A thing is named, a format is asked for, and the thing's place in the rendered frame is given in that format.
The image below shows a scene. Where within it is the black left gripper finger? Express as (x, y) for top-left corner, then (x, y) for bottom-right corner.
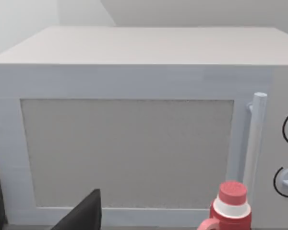
(50, 188), (103, 230)

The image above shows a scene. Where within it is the pale blue microwave door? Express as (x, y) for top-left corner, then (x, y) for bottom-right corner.
(0, 64), (272, 227)

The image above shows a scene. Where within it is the red bottle with pink cap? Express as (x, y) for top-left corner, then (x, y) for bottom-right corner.
(196, 181), (252, 230)

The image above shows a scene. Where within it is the pale microwave oven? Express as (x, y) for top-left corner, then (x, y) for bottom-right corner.
(0, 26), (288, 230)

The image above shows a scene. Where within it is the pale microwave door handle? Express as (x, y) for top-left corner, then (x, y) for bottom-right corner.
(242, 92), (267, 192)

